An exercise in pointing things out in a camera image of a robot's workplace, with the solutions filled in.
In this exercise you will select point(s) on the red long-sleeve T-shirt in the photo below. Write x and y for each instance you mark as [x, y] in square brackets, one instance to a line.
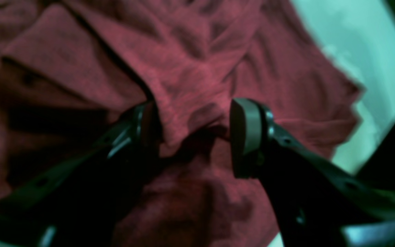
[70, 68]

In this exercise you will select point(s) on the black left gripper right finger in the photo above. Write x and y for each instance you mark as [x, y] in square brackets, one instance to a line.
[316, 203]

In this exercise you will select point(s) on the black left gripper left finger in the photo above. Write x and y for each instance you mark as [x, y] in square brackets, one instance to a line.
[75, 200]

